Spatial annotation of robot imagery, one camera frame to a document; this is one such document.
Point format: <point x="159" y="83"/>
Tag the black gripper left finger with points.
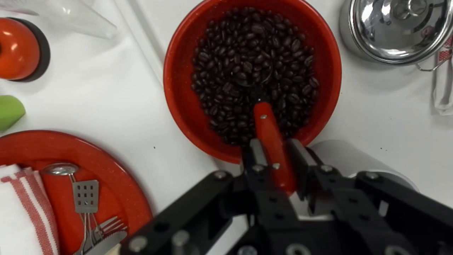
<point x="196" y="221"/>

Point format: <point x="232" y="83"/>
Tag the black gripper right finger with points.
<point x="377" y="214"/>

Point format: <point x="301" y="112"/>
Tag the red handled metal spoon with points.
<point x="268" y="133"/>

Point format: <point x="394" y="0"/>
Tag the red bowl with beans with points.
<point x="178" y="75"/>

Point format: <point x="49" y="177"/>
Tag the white mug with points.
<point x="351" y="160"/>

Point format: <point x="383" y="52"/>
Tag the red plate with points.
<point x="120" y="192"/>

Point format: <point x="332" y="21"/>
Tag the metal fork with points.
<point x="104" y="229"/>

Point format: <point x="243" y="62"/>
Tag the small metal spatula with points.
<point x="87" y="195"/>

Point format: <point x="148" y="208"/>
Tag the folded white cloth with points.
<point x="443" y="82"/>

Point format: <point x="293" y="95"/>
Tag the round steel lidded tin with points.
<point x="396" y="31"/>

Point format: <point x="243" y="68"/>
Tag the white red striped napkin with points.
<point x="28" y="222"/>

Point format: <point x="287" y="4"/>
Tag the green bottle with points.
<point x="11" y="110"/>

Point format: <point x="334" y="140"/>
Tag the orange red timer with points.
<point x="25" y="49"/>

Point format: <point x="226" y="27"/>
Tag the red handled knife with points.
<point x="109" y="242"/>

